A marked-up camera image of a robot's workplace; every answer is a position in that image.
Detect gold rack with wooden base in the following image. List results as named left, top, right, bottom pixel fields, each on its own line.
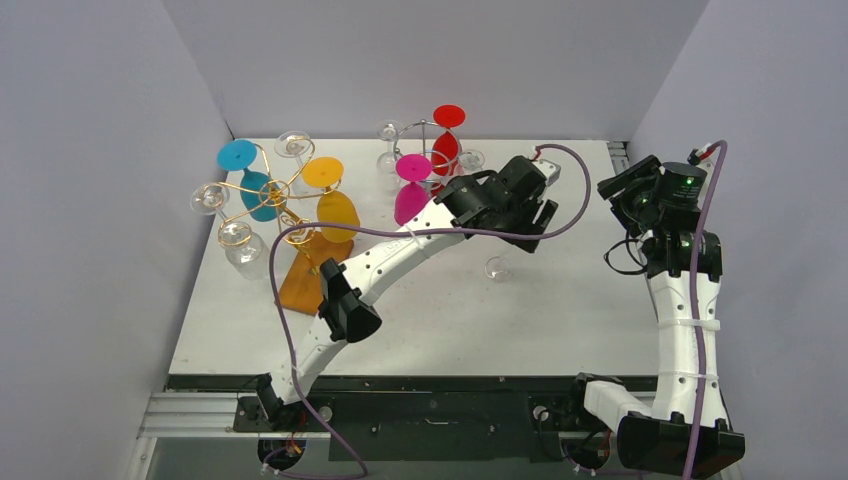
left=218, top=141, right=354, bottom=315

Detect silver wire glass rack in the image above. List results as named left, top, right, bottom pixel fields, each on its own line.
left=396, top=115, right=462, bottom=196

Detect clear glass back left silver rack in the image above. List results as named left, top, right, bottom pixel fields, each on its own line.
left=375, top=120, right=403, bottom=193

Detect clear etched goblet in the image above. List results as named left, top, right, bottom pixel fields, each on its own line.
left=218, top=221, right=269, bottom=281

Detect clear glass on gold rack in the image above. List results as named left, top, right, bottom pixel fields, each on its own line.
left=189, top=182, right=230, bottom=216

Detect clear champagne flute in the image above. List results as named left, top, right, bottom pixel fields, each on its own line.
left=484, top=256, right=513, bottom=283

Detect red wine glass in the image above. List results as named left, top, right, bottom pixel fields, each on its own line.
left=431, top=104, right=466, bottom=176

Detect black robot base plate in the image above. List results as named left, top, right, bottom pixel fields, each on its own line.
left=166, top=374, right=614, bottom=468

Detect clear glass back gold rack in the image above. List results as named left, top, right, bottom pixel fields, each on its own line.
left=274, top=131, right=315, bottom=196

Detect clear glass on silver rack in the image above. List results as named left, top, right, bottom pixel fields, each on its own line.
left=457, top=149, right=485, bottom=175

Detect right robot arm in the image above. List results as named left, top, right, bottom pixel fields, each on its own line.
left=563, top=156, right=746, bottom=479

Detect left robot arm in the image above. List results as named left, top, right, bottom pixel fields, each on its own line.
left=256, top=156, right=561, bottom=430

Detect yellow wine glass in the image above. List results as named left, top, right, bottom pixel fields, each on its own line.
left=301, top=156, right=360, bottom=226

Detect blue wine glass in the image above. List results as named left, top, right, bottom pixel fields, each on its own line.
left=216, top=139, right=276, bottom=222

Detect pink wine glass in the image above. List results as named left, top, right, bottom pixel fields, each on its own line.
left=394, top=154, right=432, bottom=225

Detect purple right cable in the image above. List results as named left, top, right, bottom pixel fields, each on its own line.
left=680, top=139, right=729, bottom=480

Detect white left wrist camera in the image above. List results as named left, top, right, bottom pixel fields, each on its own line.
left=531, top=149, right=562, bottom=187

